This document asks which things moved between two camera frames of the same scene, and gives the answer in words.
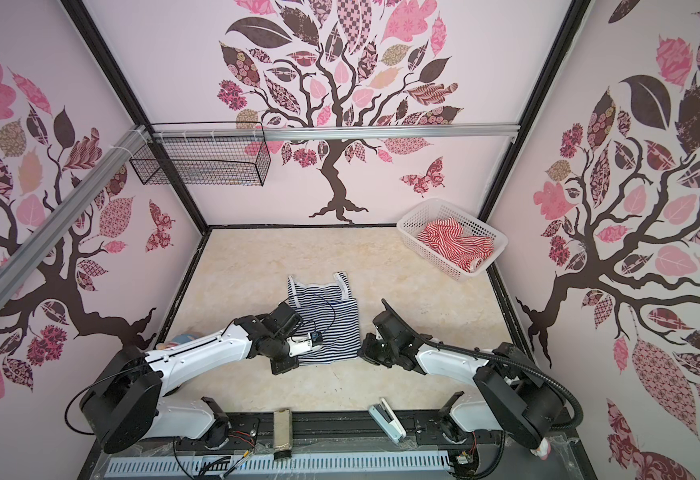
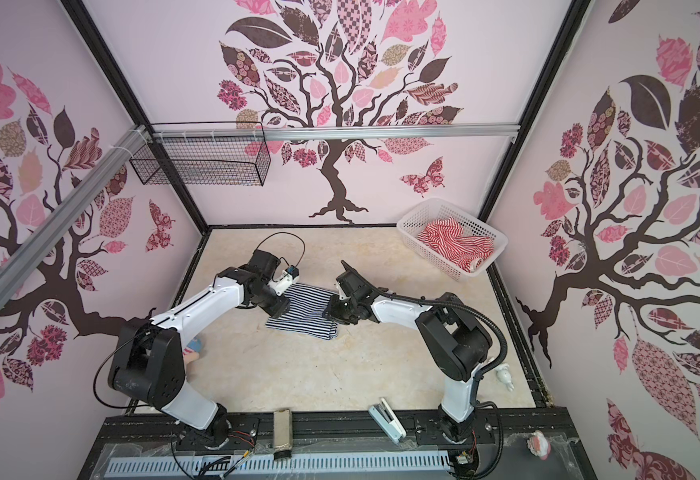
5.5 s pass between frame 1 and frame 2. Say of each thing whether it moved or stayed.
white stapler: stayed
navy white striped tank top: moved
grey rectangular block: stayed
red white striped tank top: stayed
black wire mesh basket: stayed
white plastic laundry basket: stayed
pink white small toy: stayed
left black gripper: moved
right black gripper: moved
